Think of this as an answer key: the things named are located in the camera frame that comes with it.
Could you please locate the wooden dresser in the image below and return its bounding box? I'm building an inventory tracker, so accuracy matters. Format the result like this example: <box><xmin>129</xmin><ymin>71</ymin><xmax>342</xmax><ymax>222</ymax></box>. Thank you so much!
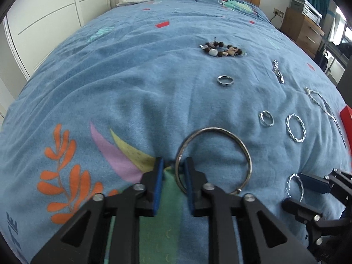
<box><xmin>280</xmin><ymin>7</ymin><xmax>325</xmax><ymax>58</ymax></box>

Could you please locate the blue printed blanket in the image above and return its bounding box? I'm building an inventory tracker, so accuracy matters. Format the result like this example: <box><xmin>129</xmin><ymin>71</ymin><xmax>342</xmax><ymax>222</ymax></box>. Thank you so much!
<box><xmin>0</xmin><ymin>0</ymin><xmax>352</xmax><ymax>264</ymax></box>

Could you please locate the grey white printer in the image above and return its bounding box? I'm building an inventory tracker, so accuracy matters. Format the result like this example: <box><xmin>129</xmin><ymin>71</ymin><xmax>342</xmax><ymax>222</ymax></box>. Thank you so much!
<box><xmin>291</xmin><ymin>0</ymin><xmax>322</xmax><ymax>24</ymax></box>

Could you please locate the dark beaded bracelet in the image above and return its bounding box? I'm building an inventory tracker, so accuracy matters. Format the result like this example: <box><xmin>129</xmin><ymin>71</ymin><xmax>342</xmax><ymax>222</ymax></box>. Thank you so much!
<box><xmin>199</xmin><ymin>39</ymin><xmax>246</xmax><ymax>58</ymax></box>

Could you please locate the short silver chain bracelet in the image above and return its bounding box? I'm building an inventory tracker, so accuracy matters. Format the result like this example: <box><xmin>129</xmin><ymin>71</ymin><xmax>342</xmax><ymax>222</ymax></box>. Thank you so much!
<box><xmin>272</xmin><ymin>60</ymin><xmax>285</xmax><ymax>84</ymax></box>

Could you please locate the grey chair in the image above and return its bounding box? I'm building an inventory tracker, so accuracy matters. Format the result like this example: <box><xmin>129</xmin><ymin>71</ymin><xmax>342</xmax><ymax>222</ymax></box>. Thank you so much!
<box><xmin>337</xmin><ymin>58</ymin><xmax>352</xmax><ymax>94</ymax></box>

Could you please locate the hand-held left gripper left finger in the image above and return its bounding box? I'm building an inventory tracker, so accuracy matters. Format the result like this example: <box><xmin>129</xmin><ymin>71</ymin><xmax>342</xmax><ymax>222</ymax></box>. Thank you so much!
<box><xmin>30</xmin><ymin>157</ymin><xmax>165</xmax><ymax>264</ymax></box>

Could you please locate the red jewelry box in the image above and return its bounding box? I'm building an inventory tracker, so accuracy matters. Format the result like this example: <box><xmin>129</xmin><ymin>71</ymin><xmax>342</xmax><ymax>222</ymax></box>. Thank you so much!
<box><xmin>339</xmin><ymin>105</ymin><xmax>352</xmax><ymax>138</ymax></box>

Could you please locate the navy bag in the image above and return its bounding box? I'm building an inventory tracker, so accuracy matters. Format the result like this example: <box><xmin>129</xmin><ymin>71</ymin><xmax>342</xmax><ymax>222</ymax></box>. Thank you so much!
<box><xmin>316</xmin><ymin>49</ymin><xmax>334</xmax><ymax>72</ymax></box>

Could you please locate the small silver ring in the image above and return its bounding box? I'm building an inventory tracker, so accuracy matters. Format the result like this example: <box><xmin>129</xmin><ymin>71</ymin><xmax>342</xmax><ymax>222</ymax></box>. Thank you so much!
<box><xmin>258</xmin><ymin>110</ymin><xmax>275</xmax><ymax>127</ymax></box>

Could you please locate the silver chain necklace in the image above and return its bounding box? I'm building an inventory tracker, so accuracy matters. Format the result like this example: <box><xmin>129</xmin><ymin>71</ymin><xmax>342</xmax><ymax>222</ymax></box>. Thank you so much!
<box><xmin>305</xmin><ymin>86</ymin><xmax>347</xmax><ymax>149</ymax></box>

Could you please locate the wide silver ring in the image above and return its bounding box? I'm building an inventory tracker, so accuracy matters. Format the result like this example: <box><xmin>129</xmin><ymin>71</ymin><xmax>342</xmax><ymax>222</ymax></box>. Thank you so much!
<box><xmin>217</xmin><ymin>75</ymin><xmax>234</xmax><ymax>88</ymax></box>

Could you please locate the white wardrobe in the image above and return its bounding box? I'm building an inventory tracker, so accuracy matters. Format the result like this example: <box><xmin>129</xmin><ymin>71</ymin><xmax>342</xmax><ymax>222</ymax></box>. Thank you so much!
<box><xmin>0</xmin><ymin>0</ymin><xmax>110</xmax><ymax>110</ymax></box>

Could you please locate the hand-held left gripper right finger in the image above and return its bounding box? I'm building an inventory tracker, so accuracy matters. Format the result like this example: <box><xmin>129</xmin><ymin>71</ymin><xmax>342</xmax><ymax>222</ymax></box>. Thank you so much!
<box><xmin>184</xmin><ymin>157</ymin><xmax>318</xmax><ymax>264</ymax></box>

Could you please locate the twisted silver hoop earring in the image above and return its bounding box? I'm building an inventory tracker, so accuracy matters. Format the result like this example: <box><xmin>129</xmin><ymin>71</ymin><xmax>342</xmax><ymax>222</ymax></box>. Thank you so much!
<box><xmin>285</xmin><ymin>113</ymin><xmax>306</xmax><ymax>143</ymax></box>
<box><xmin>286</xmin><ymin>173</ymin><xmax>304</xmax><ymax>202</ymax></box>

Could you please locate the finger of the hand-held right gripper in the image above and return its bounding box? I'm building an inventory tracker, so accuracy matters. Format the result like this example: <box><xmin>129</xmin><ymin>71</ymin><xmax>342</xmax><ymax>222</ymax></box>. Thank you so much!
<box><xmin>281</xmin><ymin>199</ymin><xmax>330</xmax><ymax>253</ymax></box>
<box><xmin>298</xmin><ymin>168</ymin><xmax>352</xmax><ymax>207</ymax></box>

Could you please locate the thin silver bangle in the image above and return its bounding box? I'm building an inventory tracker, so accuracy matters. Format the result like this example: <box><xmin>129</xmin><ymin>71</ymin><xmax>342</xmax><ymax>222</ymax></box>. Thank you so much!
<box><xmin>174</xmin><ymin>127</ymin><xmax>253</xmax><ymax>196</ymax></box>

